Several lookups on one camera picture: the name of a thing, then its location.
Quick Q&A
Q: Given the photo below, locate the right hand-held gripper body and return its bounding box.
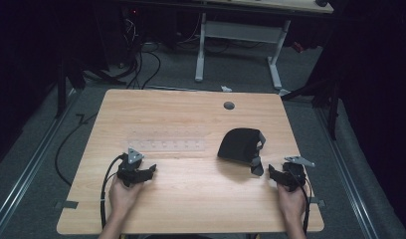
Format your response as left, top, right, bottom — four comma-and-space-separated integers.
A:
281, 155, 316, 193

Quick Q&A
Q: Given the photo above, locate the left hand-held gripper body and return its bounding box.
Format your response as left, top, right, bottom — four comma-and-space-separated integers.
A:
116, 146, 146, 188

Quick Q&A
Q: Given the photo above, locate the black cap with grey strap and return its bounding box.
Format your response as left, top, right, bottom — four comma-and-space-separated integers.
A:
217, 127, 268, 177

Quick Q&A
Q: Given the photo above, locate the person's right hand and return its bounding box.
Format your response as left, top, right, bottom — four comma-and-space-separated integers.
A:
276, 181, 307, 223

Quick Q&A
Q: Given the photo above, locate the person's left hand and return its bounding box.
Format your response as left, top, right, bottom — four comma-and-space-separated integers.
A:
107, 174, 145, 221

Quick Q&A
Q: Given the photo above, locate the black metal stand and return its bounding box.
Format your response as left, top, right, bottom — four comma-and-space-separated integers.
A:
280, 74, 342, 141
53, 54, 88, 120

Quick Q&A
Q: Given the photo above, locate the desk with white legs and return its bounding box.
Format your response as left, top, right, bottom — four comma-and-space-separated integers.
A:
118, 0, 335, 92

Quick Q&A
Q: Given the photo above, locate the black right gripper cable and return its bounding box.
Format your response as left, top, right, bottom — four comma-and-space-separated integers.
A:
288, 167, 314, 235

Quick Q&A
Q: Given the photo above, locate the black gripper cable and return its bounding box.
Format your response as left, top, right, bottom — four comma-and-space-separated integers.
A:
99, 153, 125, 231
288, 167, 314, 235

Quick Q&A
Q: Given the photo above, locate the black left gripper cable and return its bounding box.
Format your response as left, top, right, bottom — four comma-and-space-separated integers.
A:
99, 153, 125, 231

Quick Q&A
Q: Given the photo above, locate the metal floor rail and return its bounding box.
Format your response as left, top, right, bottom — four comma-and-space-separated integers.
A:
313, 108, 381, 239
0, 89, 80, 235

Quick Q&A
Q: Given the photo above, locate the black floor cable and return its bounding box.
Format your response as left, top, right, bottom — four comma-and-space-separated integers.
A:
54, 113, 99, 187

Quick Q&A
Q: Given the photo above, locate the bundle of black floor cables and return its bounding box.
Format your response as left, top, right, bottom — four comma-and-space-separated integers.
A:
121, 16, 162, 91

